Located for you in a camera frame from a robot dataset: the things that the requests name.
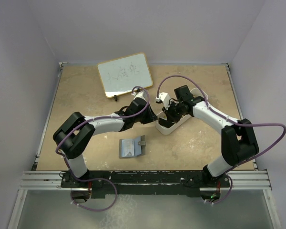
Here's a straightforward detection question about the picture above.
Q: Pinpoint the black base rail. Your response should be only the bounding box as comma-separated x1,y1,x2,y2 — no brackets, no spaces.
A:
58,170,230,199

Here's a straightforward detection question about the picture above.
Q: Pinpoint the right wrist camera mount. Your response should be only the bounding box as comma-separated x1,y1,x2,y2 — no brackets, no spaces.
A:
155,93,171,109

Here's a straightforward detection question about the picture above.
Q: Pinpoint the grey card holder wallet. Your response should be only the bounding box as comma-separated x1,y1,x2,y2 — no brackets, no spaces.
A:
119,135,146,159

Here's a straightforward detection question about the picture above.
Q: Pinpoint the white VIP card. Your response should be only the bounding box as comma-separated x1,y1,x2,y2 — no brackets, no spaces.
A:
121,139,135,157

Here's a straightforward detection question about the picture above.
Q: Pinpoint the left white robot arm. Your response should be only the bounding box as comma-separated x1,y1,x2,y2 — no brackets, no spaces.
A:
53,98,158,187

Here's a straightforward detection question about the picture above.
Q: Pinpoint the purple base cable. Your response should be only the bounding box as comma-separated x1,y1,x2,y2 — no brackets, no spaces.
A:
204,175,233,206
70,177,120,212

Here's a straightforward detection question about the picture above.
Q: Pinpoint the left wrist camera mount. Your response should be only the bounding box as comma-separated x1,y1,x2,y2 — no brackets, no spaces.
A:
132,91,146,100

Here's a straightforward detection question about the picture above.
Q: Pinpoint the small whiteboard wooden frame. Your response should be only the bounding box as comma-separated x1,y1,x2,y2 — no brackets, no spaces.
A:
97,52,153,98

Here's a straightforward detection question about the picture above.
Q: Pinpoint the white oblong plastic tray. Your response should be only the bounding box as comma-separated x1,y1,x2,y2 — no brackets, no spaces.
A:
155,88,208,135

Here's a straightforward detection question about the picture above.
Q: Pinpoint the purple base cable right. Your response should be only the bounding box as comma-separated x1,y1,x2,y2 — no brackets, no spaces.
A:
204,175,233,206

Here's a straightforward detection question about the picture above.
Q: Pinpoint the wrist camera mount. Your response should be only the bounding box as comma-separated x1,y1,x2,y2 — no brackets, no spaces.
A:
132,91,146,100
155,93,171,109

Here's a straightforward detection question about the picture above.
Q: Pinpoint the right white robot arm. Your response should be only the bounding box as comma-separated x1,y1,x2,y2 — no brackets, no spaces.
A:
156,85,259,187

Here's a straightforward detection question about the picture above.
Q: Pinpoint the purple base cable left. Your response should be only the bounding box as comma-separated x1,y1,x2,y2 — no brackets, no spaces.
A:
70,177,120,212

